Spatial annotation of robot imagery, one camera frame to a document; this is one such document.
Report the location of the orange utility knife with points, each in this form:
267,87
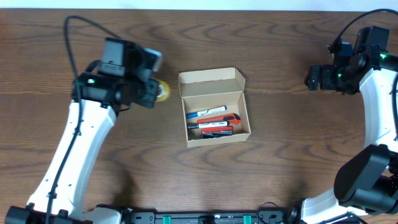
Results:
232,118

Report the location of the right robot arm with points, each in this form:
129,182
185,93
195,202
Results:
366,184

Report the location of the blue whiteboard marker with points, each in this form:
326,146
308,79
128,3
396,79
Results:
206,112

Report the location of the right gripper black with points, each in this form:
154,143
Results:
315,78

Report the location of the black whiteboard marker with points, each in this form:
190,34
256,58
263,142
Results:
209,125

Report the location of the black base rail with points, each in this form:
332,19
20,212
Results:
274,215

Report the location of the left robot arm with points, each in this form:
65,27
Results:
108,86

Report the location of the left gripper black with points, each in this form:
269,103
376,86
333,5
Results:
148,94

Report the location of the orange and black stapler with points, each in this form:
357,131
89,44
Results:
216,132

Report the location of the yellow clear tape roll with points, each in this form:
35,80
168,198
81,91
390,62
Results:
163,91

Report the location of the open cardboard box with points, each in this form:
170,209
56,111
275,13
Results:
214,106

